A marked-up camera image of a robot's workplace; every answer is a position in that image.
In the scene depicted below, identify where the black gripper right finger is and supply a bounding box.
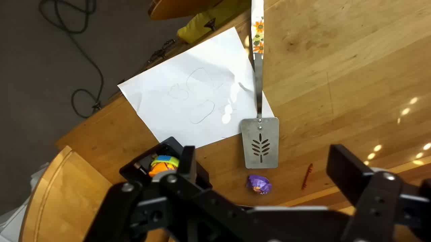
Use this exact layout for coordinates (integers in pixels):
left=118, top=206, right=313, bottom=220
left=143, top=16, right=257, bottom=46
left=327, top=142, right=431, bottom=242

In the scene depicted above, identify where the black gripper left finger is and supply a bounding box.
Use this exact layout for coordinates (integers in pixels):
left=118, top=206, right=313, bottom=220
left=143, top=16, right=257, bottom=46
left=83, top=145, right=271, bottom=242

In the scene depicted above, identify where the yellow cloth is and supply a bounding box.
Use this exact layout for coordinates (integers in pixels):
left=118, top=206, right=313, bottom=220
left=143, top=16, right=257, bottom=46
left=176, top=10, right=219, bottom=45

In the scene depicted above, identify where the orange toy car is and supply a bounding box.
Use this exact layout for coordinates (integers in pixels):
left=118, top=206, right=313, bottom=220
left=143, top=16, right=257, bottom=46
left=147, top=153, right=181, bottom=178

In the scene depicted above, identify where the black square tray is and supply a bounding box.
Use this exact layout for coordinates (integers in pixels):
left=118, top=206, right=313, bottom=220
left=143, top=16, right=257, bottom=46
left=119, top=135, right=200, bottom=185

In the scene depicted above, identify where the purple foil candy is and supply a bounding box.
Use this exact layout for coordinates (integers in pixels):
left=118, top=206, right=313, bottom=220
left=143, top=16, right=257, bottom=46
left=246, top=173, right=274, bottom=196

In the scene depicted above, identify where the white paper sheet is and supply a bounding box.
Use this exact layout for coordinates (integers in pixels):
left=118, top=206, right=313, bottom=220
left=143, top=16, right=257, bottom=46
left=118, top=25, right=277, bottom=149

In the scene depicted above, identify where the semicircular wooden shelf board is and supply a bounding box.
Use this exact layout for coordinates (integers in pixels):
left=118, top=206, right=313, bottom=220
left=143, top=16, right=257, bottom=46
left=19, top=143, right=115, bottom=242

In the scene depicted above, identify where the white cardboard box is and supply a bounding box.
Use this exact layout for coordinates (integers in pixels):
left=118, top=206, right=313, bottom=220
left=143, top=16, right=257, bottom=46
left=0, top=165, right=49, bottom=242

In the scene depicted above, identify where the metal spatula floral handle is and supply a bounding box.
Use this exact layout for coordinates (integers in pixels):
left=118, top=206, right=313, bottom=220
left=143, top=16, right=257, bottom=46
left=238, top=0, right=281, bottom=170

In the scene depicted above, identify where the black cable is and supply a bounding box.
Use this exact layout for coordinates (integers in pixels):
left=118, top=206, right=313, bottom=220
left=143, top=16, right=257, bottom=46
left=38, top=0, right=108, bottom=119

